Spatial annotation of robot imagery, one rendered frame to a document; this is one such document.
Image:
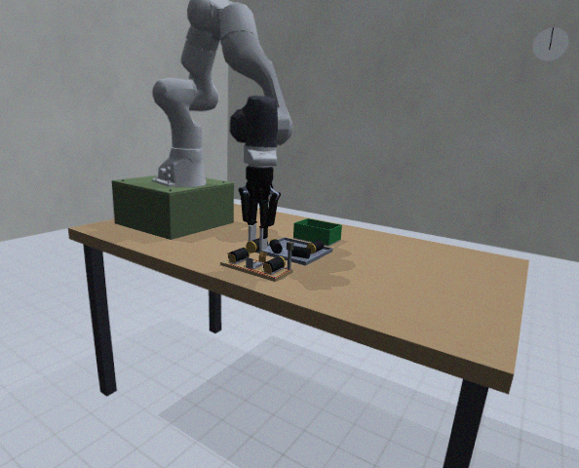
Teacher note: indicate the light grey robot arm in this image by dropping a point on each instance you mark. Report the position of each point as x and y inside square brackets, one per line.
[264, 121]

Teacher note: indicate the light blue tray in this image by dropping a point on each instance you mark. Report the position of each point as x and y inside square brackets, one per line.
[304, 261]

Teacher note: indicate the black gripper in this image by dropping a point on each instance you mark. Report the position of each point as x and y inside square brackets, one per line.
[259, 185]

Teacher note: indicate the black battery with gold end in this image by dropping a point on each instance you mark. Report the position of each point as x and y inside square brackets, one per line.
[241, 253]
[301, 252]
[275, 246]
[253, 246]
[315, 246]
[276, 263]

